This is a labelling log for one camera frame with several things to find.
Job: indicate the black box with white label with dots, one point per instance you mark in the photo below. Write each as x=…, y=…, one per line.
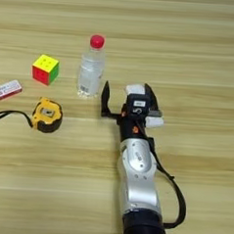
x=138, y=104

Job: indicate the white remote control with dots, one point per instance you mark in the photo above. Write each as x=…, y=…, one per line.
x=135, y=89

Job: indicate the colourful puzzle cube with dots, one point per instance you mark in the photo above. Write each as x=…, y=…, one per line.
x=44, y=70

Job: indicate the yellow black tape measure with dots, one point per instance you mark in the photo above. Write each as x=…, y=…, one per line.
x=47, y=115

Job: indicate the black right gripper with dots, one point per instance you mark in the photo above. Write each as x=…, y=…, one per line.
x=133, y=128

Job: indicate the small red and white box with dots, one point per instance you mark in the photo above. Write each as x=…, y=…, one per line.
x=7, y=89

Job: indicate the clear bottle with red cap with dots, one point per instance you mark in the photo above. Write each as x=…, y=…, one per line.
x=91, y=71

